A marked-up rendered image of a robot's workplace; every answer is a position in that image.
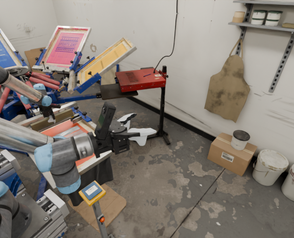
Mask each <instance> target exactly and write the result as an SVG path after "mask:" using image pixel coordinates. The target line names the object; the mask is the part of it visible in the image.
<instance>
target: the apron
mask: <svg viewBox="0 0 294 238"><path fill-rule="evenodd" d="M239 42H240V43H241V57H239V56H238V55H231V54H232V52H233V50H234V49H235V47H236V46H237V44H238V43H239ZM242 59H243V43H242V39H239V40H238V41H237V43H236V44H235V46H234V47H233V49H232V50H231V52H230V54H229V57H228V58H227V60H226V62H225V64H224V66H223V67H222V70H221V71H220V72H218V73H217V74H215V75H212V76H211V77H210V84H209V88H208V93H207V98H206V103H205V106H204V109H206V110H208V111H209V112H212V113H215V114H218V115H220V116H221V117H222V118H224V119H230V120H232V121H233V122H234V123H236V121H237V119H238V117H239V115H240V112H241V110H242V109H243V107H244V105H245V102H246V100H247V97H248V94H249V92H250V88H249V85H248V84H247V83H246V81H245V79H244V64H243V60H242Z"/></svg>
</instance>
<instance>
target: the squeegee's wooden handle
mask: <svg viewBox="0 0 294 238"><path fill-rule="evenodd" d="M54 116H55V120H56V122H59V121H61V120H63V119H66V118H68V117H72V116H74V114H73V111H72V109H71V108H70V109H68V110H65V111H63V112H60V113H58V114H55V115H54ZM49 119H50V118H49V117H48V118H45V119H42V120H40V121H37V122H35V123H33V124H30V126H31V128H32V130H35V131H38V130H40V129H42V128H45V127H47V126H49V125H52V124H54V122H48V120H49ZM56 122H55V123H56Z"/></svg>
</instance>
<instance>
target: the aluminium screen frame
mask: <svg viewBox="0 0 294 238"><path fill-rule="evenodd" d="M81 121H83V122H84V123H85V124H87V125H88V126H89V127H91V128H92V129H93V130H95V128H96V125H95V124H94V123H93V122H91V121H89V122H86V121H85V120H83V119H82V120H81ZM113 154H114V153H113V152H112V151H111V150H110V151H107V152H105V153H102V154H100V158H94V159H92V160H91V161H89V162H88V163H86V164H85V165H83V166H81V167H80V168H78V172H79V174H80V175H82V174H84V173H85V172H87V171H88V170H90V169H91V168H93V167H94V166H96V165H97V164H99V163H100V162H102V161H103V160H105V159H107V158H108V157H110V156H111V155H113ZM28 155H29V156H30V158H31V159H32V161H33V162H34V163H35V165H36V162H35V158H34V155H33V154H30V153H28ZM36 166H37V165H36ZM41 173H42V175H43V176H44V177H45V179H46V180H47V181H48V183H49V184H50V186H51V187H52V189H53V190H54V191H55V192H56V191H58V188H57V187H56V184H55V181H54V179H53V177H52V175H51V174H50V173H49V172H41Z"/></svg>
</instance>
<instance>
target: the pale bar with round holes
mask: <svg viewBox="0 0 294 238"><path fill-rule="evenodd" d="M75 106H77V102H75V101H73V102H71V103H68V104H65V105H63V106H61V108H60V109H57V108H55V109H53V113H54V115H55V114H58V113H60V112H63V111H65V110H68V109H70V108H72V107H75ZM42 119H45V118H44V117H43V115H41V114H40V115H37V116H35V117H32V118H30V119H27V120H24V121H22V122H19V123H17V124H19V125H21V126H24V127H26V128H27V127H29V126H30V124H33V123H35V122H37V121H40V120H42Z"/></svg>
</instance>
